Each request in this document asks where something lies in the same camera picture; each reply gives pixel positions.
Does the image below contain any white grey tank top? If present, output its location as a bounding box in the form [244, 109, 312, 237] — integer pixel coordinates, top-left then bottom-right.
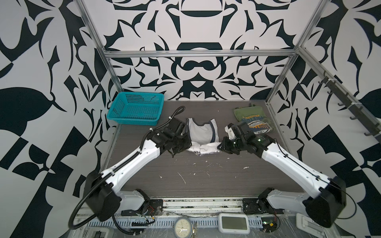
[187, 118, 221, 156]

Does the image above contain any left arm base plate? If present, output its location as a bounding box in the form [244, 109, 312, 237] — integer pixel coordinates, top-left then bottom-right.
[121, 199, 163, 216]

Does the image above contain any teal plastic basket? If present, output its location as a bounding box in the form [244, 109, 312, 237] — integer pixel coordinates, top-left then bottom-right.
[107, 92, 164, 126]

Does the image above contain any black corrugated cable hose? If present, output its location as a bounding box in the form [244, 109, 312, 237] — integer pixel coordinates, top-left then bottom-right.
[67, 105, 186, 236]

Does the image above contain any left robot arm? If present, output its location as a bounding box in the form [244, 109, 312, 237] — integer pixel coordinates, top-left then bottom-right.
[84, 118, 191, 221]

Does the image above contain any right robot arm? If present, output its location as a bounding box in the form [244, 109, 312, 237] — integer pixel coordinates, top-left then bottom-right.
[218, 122, 346, 228]

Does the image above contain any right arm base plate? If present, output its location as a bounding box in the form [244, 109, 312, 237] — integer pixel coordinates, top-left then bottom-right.
[242, 198, 284, 215]

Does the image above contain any green tank top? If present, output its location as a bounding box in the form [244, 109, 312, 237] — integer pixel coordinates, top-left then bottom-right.
[233, 104, 274, 134]

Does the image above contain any white plastic bracket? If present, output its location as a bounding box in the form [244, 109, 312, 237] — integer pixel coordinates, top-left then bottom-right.
[296, 213, 326, 238]

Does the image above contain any black wall hook rack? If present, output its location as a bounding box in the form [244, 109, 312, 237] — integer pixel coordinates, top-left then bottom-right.
[320, 71, 381, 144]

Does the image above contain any white digital timer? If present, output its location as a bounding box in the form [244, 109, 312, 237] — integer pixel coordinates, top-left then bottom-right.
[218, 213, 251, 235]

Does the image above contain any round analog clock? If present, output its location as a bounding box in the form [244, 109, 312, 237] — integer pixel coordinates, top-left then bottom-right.
[173, 217, 193, 238]

